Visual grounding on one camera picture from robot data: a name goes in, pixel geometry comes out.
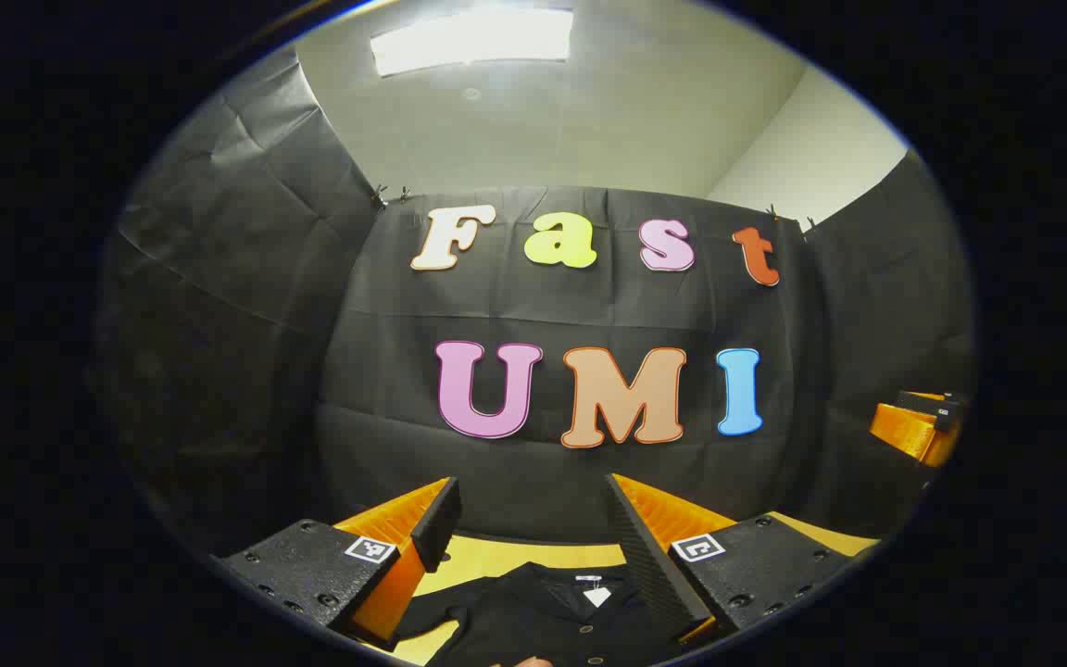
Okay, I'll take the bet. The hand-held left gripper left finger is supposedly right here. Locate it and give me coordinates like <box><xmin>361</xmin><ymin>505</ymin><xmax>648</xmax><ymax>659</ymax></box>
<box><xmin>219</xmin><ymin>477</ymin><xmax>462</xmax><ymax>649</ymax></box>

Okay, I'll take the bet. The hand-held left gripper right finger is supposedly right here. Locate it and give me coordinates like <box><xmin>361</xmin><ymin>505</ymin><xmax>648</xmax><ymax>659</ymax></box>
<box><xmin>603</xmin><ymin>472</ymin><xmax>854</xmax><ymax>645</ymax></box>

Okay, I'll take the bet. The black button shirt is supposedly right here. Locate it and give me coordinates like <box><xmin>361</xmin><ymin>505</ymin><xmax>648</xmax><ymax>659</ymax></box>
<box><xmin>395</xmin><ymin>560</ymin><xmax>683</xmax><ymax>667</ymax></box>

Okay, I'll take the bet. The ceiling light panel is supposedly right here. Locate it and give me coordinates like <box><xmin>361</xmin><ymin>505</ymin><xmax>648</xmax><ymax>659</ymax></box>
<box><xmin>370</xmin><ymin>7</ymin><xmax>574</xmax><ymax>78</ymax></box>

